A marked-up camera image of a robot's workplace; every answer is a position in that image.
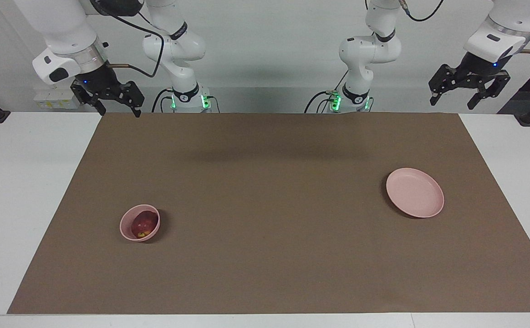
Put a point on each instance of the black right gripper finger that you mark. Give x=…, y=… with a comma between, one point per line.
x=84, y=94
x=134, y=94

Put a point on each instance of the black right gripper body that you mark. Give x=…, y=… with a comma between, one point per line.
x=103, y=82

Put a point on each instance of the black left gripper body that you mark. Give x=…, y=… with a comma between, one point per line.
x=476, y=68

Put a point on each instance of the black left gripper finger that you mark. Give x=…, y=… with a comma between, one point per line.
x=442, y=77
x=495, y=85

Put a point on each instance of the red apple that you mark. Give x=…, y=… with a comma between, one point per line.
x=145, y=224

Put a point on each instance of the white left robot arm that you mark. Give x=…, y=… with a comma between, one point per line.
x=369, y=50

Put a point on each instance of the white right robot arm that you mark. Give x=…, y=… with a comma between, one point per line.
x=60, y=27

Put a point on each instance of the pink plate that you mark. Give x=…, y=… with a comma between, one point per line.
x=415, y=192

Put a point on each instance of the pink bowl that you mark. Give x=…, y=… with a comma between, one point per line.
x=125, y=225

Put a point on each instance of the brown table mat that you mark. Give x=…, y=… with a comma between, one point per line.
x=269, y=218

